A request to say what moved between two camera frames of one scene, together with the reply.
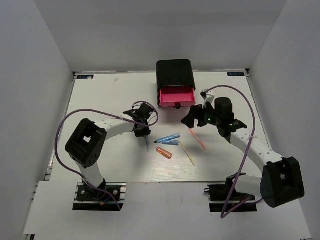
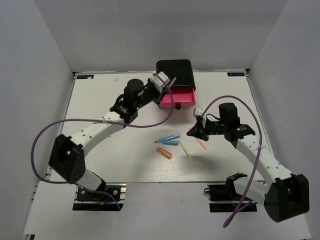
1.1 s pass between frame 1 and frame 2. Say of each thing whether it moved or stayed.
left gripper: moved
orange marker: stayed
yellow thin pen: stayed
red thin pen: stayed
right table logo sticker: stayed
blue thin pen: moved
